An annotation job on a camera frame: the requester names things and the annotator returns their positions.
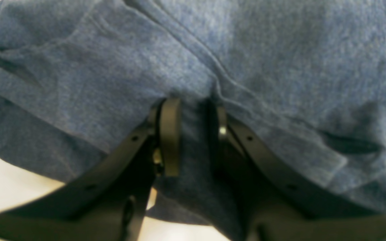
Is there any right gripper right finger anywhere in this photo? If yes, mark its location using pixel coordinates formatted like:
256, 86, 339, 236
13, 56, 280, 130
207, 101, 386, 241

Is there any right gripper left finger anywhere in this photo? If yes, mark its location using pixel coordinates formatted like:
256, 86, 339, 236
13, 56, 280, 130
0, 98, 181, 241

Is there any dark blue T-shirt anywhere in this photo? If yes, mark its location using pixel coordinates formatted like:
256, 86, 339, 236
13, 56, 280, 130
0, 0, 386, 241

